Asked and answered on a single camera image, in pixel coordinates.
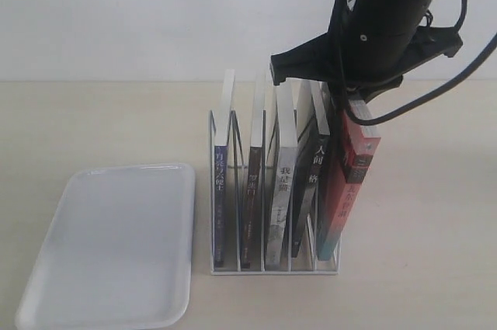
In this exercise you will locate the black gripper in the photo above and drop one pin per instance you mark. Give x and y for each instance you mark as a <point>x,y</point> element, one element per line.
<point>371,66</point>

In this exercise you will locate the red spine book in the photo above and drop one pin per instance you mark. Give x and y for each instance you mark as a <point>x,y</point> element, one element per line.
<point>350,152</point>

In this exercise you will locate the grey white spine book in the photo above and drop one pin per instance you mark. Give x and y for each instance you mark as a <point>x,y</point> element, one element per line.
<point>280,163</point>

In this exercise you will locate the blue spine book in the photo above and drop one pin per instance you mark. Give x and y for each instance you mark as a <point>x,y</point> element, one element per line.
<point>222,121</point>

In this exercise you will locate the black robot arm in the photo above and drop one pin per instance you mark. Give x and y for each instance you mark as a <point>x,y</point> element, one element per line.
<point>392,20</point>

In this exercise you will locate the black spine book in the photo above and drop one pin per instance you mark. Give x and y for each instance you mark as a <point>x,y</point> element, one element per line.
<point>313,135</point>

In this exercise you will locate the dark brown spine book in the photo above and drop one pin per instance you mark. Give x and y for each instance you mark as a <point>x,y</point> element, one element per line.
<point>256,152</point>

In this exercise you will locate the white plastic tray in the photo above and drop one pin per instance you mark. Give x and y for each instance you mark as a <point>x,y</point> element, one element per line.
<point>118,252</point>

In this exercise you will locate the white wire book rack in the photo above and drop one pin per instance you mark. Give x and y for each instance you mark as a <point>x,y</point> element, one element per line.
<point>228,186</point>

